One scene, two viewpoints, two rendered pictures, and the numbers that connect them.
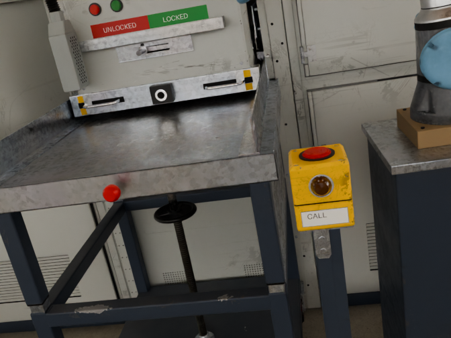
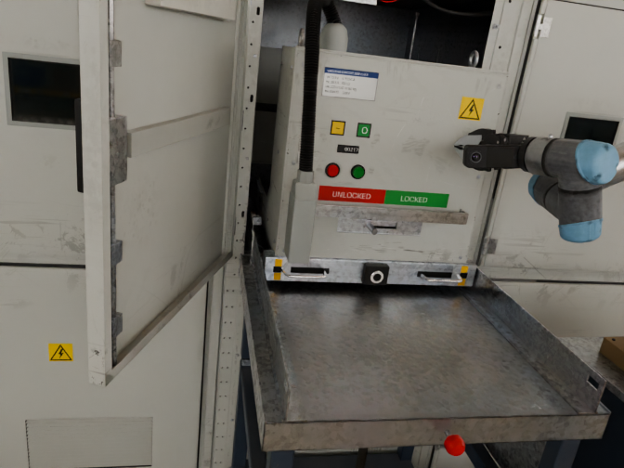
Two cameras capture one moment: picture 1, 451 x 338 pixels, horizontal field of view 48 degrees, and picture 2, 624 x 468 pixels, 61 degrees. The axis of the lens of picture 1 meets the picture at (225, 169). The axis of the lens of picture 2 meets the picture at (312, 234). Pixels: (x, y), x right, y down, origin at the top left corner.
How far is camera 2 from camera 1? 85 cm
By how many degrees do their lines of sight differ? 21
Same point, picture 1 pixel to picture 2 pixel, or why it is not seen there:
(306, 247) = not seen: hidden behind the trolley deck
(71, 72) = (306, 242)
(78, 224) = (179, 383)
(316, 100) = not seen: hidden behind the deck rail
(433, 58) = not seen: outside the picture
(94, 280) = (176, 448)
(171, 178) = (506, 428)
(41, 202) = (352, 441)
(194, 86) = (408, 272)
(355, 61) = (526, 261)
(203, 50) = (429, 238)
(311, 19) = (502, 214)
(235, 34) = (464, 228)
